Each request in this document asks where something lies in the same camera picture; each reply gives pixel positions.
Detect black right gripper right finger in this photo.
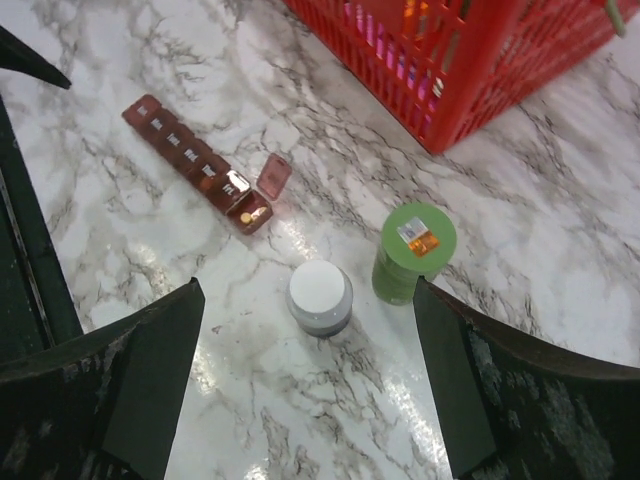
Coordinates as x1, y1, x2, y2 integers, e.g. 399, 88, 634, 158
413, 279, 639, 479

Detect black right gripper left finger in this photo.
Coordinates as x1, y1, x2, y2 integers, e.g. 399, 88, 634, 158
1, 278, 205, 479

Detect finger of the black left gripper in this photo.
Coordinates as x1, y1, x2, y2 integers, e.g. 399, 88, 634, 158
0, 27, 71, 90

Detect white pill bottle blue label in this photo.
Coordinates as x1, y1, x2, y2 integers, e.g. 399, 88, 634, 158
285, 259, 353, 338

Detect yellow pills in organizer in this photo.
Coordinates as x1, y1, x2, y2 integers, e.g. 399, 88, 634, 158
240, 206, 267, 225

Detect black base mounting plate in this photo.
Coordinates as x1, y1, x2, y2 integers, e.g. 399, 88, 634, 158
1, 107, 82, 363

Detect green round container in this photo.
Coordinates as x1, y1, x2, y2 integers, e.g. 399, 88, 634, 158
372, 202, 457, 305

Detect red plastic shopping basket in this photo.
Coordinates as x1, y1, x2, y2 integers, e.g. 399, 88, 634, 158
286, 0, 639, 153

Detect green netted melon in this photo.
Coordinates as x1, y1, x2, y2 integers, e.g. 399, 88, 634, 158
603, 0, 626, 38

